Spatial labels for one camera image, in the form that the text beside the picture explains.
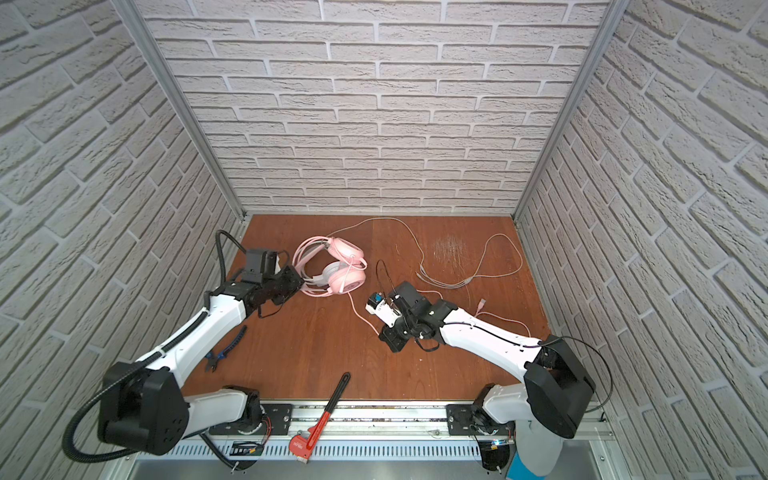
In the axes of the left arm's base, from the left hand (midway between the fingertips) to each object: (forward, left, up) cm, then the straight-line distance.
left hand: (307, 274), depth 85 cm
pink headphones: (+2, -2, +7) cm, 8 cm away
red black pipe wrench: (-40, -2, -13) cm, 42 cm away
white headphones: (+4, -3, -9) cm, 10 cm away
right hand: (-17, -22, -5) cm, 28 cm away
